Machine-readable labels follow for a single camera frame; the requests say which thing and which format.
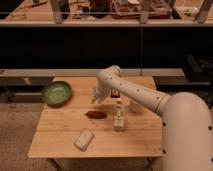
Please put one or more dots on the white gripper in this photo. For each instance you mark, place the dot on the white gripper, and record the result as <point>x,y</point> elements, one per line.
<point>100,93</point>

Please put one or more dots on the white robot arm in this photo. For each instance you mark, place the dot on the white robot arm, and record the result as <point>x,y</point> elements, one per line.
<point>187,122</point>

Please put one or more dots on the brown chocolate bar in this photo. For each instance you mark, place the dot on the brown chocolate bar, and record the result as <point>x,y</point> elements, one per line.
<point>115,93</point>

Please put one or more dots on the wooden folding table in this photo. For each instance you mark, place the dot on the wooden folding table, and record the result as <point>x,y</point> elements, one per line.
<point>58,128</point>

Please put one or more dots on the green bowl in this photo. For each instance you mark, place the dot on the green bowl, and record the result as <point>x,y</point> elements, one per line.
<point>56,93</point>

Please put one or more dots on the white plastic cup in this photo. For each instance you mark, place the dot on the white plastic cup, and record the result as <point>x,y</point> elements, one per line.
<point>135,107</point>

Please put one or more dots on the background shelf with clutter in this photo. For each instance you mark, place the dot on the background shelf with clutter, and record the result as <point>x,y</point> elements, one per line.
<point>106,13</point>

